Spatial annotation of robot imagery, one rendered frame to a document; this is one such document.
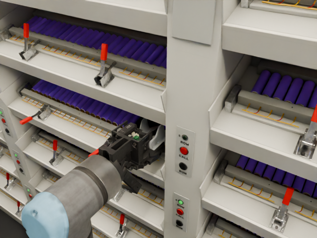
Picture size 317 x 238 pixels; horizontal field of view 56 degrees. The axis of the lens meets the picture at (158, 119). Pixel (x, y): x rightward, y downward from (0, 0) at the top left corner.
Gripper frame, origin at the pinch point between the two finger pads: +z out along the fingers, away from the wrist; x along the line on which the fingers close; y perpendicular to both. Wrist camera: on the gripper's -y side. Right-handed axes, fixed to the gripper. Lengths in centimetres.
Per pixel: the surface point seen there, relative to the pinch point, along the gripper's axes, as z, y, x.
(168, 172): -8.3, -3.0, -7.7
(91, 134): -5.2, -5.4, 19.2
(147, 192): -0.4, -23.0, 3.5
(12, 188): -3, -63, 80
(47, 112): -5.2, -4.4, 36.9
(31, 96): -3.6, -2.2, 46.1
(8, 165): -5, -44, 73
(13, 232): -6, -100, 90
